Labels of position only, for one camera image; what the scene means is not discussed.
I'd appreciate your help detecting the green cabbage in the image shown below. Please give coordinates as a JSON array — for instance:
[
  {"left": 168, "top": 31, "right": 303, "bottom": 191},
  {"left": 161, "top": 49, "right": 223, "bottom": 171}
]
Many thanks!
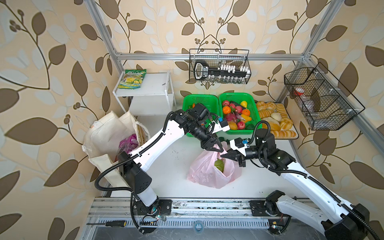
[{"left": 214, "top": 159, "right": 225, "bottom": 173}]

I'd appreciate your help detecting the pink plastic grocery bag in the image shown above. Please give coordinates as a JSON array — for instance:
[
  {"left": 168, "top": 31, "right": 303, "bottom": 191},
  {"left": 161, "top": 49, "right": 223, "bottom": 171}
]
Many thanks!
[{"left": 187, "top": 142, "right": 242, "bottom": 189}]

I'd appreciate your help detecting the green basket with vegetables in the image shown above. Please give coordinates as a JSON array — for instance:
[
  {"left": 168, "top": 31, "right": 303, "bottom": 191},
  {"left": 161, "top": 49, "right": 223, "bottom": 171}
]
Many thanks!
[{"left": 182, "top": 94, "right": 220, "bottom": 128}]

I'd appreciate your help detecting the magenta snack bag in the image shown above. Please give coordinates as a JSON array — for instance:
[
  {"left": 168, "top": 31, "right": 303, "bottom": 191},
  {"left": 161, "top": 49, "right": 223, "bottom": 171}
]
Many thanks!
[{"left": 115, "top": 134, "right": 139, "bottom": 162}]

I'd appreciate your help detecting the yellow-green snack packet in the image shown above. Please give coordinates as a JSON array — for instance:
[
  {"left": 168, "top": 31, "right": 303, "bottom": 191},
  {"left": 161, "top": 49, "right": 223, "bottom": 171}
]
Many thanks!
[{"left": 118, "top": 70, "right": 147, "bottom": 90}]

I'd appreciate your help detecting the cream canvas tote bag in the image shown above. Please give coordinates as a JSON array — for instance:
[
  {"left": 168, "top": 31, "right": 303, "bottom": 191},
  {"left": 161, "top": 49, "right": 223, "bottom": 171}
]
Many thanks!
[{"left": 82, "top": 112, "right": 151, "bottom": 172}]

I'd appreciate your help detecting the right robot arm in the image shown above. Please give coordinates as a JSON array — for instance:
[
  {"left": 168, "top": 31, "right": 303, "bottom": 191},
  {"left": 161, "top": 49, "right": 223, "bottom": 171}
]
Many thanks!
[{"left": 222, "top": 121, "right": 380, "bottom": 240}]

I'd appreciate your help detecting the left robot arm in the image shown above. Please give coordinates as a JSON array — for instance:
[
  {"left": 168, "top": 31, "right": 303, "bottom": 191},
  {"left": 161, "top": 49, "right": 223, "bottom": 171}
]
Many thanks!
[{"left": 95, "top": 103, "right": 230, "bottom": 207}]

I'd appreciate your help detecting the green basket with fruit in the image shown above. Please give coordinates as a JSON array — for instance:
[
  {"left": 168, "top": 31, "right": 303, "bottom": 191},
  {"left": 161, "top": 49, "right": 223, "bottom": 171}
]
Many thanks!
[{"left": 219, "top": 93, "right": 261, "bottom": 138}]

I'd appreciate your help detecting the tray of bread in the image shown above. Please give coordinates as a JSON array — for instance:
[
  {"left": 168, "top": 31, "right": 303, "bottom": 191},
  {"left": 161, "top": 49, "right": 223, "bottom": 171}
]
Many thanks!
[{"left": 256, "top": 101, "right": 298, "bottom": 140}]

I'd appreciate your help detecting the white two-tier shelf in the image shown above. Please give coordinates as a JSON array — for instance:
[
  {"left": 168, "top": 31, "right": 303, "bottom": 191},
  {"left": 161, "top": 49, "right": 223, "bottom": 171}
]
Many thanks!
[{"left": 112, "top": 71, "right": 176, "bottom": 116}]

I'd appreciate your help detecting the red-capped bottle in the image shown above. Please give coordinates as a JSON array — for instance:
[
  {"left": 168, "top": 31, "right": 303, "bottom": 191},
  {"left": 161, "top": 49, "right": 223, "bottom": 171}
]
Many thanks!
[{"left": 294, "top": 88, "right": 315, "bottom": 112}]

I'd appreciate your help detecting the black wire basket back wall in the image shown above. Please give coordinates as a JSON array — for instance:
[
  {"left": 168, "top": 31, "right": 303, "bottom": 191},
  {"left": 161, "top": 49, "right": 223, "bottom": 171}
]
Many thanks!
[{"left": 189, "top": 48, "right": 252, "bottom": 85}]

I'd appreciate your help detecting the black wire basket wall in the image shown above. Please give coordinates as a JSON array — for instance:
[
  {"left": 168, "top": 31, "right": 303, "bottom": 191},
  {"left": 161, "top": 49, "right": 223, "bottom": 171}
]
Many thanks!
[
  {"left": 189, "top": 48, "right": 252, "bottom": 85},
  {"left": 284, "top": 63, "right": 366, "bottom": 131}
]

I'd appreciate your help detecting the black wire basket right wall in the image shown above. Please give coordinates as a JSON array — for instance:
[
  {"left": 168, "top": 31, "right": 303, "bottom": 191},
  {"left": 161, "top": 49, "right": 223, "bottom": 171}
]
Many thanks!
[{"left": 284, "top": 63, "right": 366, "bottom": 131}]

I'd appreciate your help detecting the black-handled screwdriver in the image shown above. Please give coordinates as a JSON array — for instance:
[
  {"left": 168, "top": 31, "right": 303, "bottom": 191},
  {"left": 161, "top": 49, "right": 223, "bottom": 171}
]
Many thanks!
[{"left": 87, "top": 220, "right": 127, "bottom": 228}]

